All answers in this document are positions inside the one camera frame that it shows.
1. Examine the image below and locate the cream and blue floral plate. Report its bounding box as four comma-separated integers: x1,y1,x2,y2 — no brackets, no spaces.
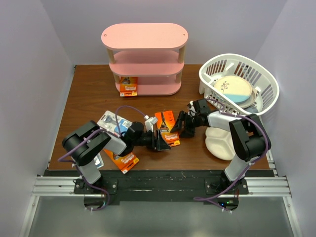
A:
214,76,252,103

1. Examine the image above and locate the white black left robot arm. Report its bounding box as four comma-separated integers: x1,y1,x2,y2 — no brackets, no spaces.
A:
58,120,171,194

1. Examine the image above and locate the pink three-tier wooden shelf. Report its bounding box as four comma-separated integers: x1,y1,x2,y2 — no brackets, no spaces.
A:
101,23,188,96

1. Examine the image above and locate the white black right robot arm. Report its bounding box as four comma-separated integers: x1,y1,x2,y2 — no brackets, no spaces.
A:
171,99,271,195

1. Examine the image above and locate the cream divided plate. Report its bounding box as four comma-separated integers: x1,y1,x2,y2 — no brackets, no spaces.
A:
205,127,236,161

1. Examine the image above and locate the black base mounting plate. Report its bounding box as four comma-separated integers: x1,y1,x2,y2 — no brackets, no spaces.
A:
74,169,275,210

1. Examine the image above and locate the orange razor box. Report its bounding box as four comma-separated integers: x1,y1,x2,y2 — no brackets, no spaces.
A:
155,111,180,147
103,149,139,174
119,77,138,97

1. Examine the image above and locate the blue razor blister pack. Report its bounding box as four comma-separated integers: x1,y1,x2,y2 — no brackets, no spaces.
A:
94,153,104,169
97,111,132,136

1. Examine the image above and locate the white plastic laundry basket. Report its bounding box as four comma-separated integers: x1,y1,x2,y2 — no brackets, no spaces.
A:
198,53,279,116

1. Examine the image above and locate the aluminium frame rail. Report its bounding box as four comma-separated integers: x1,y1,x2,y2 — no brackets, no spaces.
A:
18,116,303,237

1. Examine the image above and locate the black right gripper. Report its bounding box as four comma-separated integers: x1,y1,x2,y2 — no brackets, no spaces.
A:
170,111,200,139

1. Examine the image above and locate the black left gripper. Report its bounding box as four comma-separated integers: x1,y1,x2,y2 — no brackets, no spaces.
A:
132,129,170,151

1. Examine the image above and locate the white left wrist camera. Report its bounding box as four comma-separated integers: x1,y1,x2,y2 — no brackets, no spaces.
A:
144,115,158,132

